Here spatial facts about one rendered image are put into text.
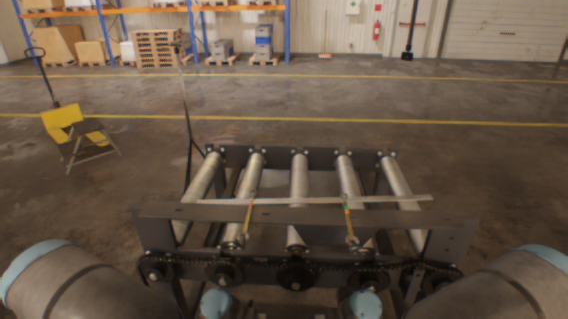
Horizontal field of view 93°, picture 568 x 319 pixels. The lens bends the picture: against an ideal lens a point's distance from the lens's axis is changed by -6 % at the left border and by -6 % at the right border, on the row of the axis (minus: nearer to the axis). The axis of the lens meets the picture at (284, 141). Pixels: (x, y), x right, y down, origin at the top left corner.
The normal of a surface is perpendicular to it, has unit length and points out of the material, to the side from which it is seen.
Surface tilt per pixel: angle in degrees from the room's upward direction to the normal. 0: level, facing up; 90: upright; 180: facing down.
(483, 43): 90
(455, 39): 90
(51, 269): 5
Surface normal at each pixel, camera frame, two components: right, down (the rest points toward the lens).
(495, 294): -0.30, -0.84
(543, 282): 0.09, -0.74
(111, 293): 0.47, -0.78
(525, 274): -0.04, -0.92
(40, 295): -0.26, -0.48
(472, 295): -0.50, -0.81
